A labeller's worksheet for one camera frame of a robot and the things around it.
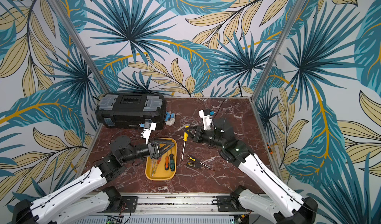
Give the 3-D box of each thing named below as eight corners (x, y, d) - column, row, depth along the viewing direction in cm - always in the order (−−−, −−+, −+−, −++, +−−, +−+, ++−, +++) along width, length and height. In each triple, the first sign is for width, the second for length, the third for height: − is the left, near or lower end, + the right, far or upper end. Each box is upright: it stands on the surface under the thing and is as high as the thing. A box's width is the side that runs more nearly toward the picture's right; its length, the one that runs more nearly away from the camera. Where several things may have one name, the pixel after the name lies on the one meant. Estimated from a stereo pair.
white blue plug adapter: (164, 127, 105) (163, 124, 102) (166, 114, 112) (165, 111, 109) (174, 127, 105) (174, 124, 102) (175, 114, 112) (175, 111, 109)
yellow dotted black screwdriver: (186, 166, 88) (186, 164, 86) (186, 162, 89) (186, 160, 87) (201, 168, 87) (201, 167, 85) (201, 164, 88) (201, 163, 86)
